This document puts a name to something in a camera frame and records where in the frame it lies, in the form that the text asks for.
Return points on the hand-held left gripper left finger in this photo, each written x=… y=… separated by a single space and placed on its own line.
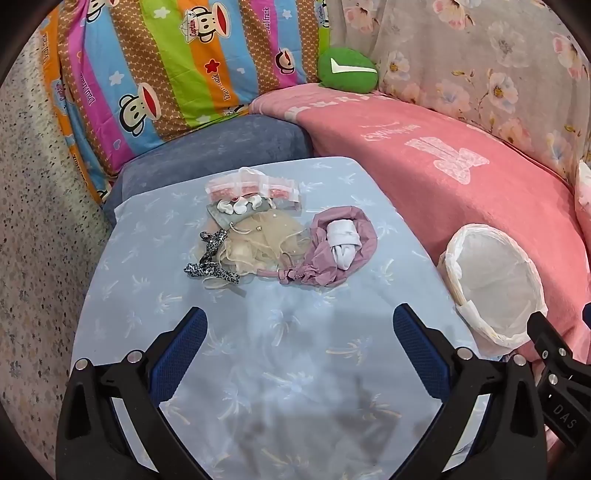
x=182 y=350

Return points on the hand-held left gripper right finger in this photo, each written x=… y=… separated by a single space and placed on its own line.
x=420 y=355

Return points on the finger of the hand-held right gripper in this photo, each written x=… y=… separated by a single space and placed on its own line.
x=587 y=314
x=549 y=350

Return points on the white lined waste bin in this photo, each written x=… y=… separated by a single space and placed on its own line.
x=489 y=286

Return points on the leopard print ribbon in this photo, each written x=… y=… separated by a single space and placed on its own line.
x=212 y=244

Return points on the mauve pink garment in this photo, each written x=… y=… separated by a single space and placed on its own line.
x=364 y=240

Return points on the beige tulle dress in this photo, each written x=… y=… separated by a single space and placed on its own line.
x=258 y=244

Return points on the white sock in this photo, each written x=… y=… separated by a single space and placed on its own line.
x=341 y=240

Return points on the clear plastic packet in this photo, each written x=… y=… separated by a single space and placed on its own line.
x=277 y=191

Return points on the pink and white pillow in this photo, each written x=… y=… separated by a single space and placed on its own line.
x=585 y=189

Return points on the pink blanket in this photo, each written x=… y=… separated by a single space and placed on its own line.
x=438 y=184

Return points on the blue-grey sofa cushion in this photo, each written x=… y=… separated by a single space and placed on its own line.
x=207 y=143

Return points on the green plush cushion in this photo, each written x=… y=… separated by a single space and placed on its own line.
x=355 y=83

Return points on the striped monkey print quilt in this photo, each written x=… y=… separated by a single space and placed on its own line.
x=161 y=69

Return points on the grey floral blanket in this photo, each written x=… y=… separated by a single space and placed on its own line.
x=461 y=55

